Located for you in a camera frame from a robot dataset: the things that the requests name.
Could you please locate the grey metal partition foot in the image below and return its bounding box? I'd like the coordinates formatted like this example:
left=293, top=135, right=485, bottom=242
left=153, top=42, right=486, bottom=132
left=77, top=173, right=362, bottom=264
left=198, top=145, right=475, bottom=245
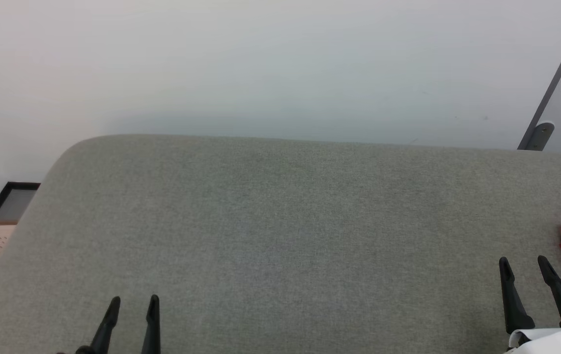
left=525, top=122, right=555, bottom=151

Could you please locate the black framed floor panel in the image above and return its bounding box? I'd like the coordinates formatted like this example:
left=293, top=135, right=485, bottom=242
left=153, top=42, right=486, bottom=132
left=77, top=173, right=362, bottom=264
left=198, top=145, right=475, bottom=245
left=0, top=182, right=41, bottom=222

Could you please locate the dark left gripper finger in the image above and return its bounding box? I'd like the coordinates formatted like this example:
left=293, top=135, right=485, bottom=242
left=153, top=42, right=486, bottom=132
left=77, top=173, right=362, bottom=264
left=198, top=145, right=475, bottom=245
left=76, top=296, right=121, bottom=354
left=141, top=294, right=161, bottom=354

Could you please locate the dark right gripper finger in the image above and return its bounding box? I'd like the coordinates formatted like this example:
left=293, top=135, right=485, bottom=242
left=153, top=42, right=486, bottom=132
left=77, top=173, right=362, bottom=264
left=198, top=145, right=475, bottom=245
left=537, top=255, right=561, bottom=329
left=499, top=257, right=536, bottom=335

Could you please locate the grey fabric sofa cushion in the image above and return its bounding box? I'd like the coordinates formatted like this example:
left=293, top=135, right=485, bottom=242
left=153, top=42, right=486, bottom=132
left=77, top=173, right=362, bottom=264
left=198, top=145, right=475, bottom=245
left=0, top=134, right=561, bottom=354

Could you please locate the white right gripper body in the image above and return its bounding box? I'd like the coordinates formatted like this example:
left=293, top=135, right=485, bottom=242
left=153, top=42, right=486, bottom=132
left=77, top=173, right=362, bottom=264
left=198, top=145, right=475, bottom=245
left=505, top=295, right=561, bottom=354

